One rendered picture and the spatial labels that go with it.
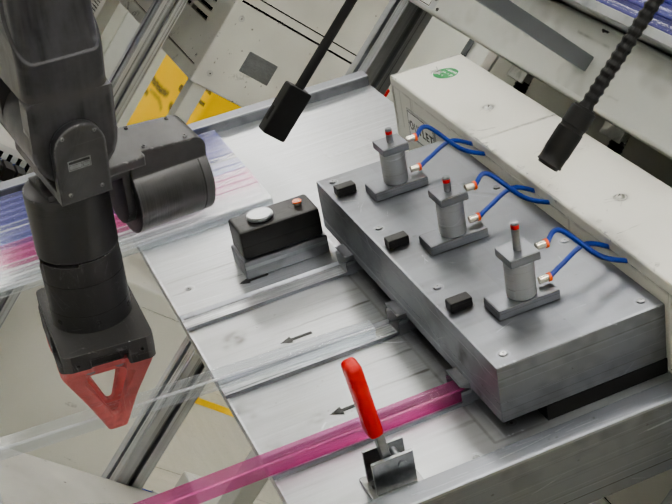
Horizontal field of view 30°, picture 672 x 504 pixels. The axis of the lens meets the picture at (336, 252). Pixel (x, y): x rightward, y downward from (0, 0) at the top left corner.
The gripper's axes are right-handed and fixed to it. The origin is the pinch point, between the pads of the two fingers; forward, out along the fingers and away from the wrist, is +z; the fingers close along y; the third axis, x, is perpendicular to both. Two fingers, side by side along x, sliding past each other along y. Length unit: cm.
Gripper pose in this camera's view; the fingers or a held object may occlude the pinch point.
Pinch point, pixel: (113, 411)
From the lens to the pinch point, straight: 97.0
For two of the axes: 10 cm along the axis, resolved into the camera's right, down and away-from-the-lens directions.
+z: 0.8, 8.6, 5.1
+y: -3.8, -4.5, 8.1
